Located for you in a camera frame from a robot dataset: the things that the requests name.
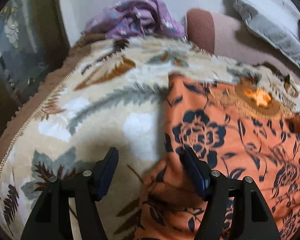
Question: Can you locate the beige leaf-print blanket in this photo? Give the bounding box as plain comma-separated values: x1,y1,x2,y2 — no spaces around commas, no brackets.
0,37,300,239

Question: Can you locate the dark wooden glass door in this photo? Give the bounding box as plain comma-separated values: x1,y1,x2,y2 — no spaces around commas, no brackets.
0,0,69,137

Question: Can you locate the grey pillow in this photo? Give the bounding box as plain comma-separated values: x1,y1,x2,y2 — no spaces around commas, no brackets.
231,0,300,69

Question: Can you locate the pink and maroon bolster pillow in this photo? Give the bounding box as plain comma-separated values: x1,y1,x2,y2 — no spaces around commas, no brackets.
186,8,300,81

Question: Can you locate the orange floral garment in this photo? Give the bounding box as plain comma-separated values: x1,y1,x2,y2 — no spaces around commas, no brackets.
135,73,300,239

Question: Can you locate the purple floral cloth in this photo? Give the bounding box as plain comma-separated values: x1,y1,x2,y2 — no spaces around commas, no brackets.
84,0,186,38

